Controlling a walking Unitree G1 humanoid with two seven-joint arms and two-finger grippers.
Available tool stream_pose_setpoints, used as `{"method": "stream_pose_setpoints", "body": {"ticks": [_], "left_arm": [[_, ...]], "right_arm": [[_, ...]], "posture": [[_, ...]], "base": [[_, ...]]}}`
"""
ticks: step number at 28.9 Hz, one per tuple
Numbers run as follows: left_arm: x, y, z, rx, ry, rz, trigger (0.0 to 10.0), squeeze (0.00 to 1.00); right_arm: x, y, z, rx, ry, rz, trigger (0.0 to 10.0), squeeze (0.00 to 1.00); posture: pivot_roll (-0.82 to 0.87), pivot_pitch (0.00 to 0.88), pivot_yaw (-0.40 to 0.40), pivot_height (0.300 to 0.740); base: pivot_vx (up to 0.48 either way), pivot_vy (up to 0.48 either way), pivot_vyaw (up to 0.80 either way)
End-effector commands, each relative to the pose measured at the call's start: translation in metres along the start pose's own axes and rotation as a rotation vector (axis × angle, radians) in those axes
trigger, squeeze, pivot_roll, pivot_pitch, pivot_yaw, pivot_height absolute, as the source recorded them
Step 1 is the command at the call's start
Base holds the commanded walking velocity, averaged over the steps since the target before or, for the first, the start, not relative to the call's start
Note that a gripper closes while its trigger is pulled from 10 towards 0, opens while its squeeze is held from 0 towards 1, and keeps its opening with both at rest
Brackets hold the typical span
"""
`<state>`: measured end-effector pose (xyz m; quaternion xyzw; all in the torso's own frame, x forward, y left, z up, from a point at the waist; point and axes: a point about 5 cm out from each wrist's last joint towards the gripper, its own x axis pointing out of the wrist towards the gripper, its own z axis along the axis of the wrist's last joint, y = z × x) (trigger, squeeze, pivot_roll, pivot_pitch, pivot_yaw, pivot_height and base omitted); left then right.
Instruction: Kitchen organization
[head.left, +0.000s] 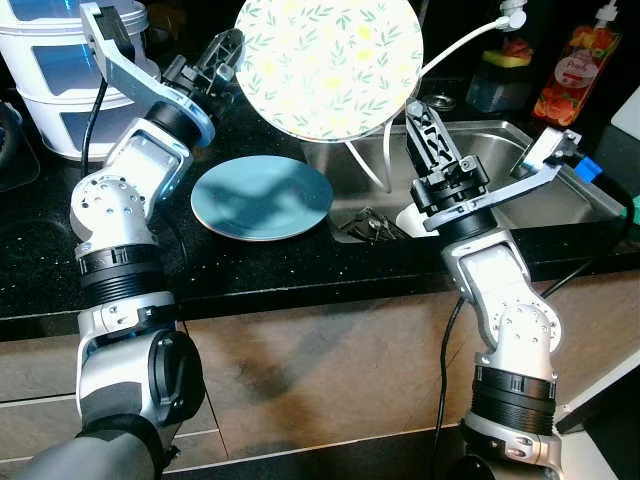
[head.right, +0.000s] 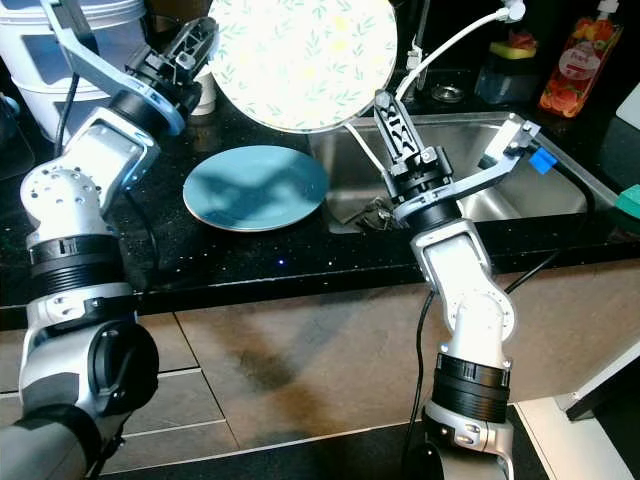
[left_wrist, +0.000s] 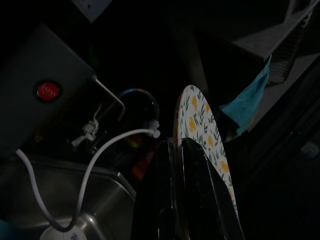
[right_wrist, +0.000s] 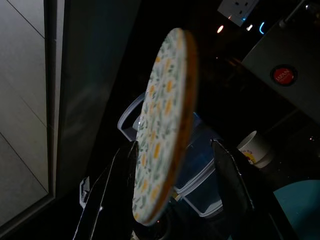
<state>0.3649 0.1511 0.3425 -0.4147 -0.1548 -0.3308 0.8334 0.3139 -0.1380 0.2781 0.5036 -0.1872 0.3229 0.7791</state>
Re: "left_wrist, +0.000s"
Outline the dark bottle with round cap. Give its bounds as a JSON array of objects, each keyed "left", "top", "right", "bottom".
[{"left": 116, "top": 88, "right": 161, "bottom": 151}]

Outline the round floral-print plate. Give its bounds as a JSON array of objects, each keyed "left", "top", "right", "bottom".
[{"left": 172, "top": 84, "right": 239, "bottom": 240}]

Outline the white flexible hose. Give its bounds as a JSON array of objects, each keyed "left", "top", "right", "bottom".
[{"left": 15, "top": 126, "right": 162, "bottom": 232}]

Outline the grey dish rack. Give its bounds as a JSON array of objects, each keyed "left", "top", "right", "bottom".
[{"left": 234, "top": 0, "right": 320, "bottom": 86}]

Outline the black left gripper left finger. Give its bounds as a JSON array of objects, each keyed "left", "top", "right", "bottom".
[{"left": 152, "top": 141, "right": 180, "bottom": 240}]

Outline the grey canister with red logo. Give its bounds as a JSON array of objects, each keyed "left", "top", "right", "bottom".
[{"left": 0, "top": 23, "right": 98, "bottom": 157}]

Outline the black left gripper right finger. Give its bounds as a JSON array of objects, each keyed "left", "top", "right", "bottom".
[{"left": 181, "top": 137, "right": 246, "bottom": 240}]

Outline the teal blue cloth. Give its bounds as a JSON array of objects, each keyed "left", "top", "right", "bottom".
[{"left": 219, "top": 53, "right": 273, "bottom": 137}]

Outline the stainless steel sink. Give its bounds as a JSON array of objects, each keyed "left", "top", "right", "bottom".
[{"left": 0, "top": 154, "right": 137, "bottom": 240}]

